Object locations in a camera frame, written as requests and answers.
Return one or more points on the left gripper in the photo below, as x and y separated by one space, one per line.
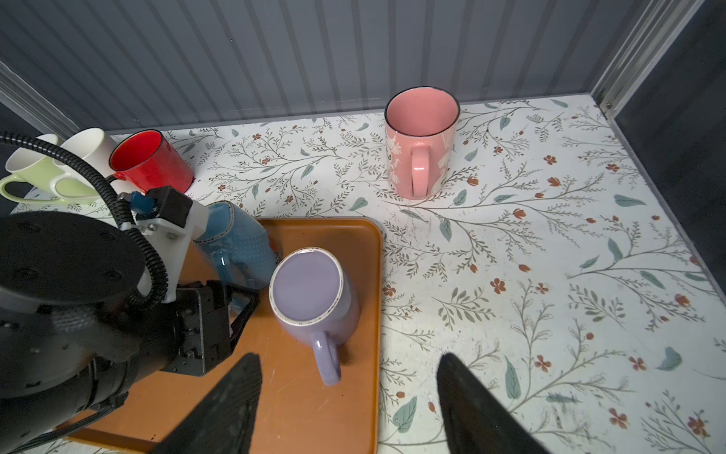
202 325

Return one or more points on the blue dotted mug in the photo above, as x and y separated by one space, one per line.
239 248

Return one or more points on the red mug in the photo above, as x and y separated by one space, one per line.
148 161

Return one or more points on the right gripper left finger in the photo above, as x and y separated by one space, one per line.
224 421

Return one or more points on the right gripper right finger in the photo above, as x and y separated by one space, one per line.
474 421

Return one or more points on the orange plastic tray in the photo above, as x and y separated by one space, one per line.
319 392

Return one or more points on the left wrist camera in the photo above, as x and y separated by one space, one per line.
170 221

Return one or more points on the light green mug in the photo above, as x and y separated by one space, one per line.
27 166

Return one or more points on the purple mug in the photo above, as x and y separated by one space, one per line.
314 300

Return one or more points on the white mug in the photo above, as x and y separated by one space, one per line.
95 147

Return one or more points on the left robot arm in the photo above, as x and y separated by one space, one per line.
72 342

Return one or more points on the pink ghost pattern mug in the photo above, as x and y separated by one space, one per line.
420 127

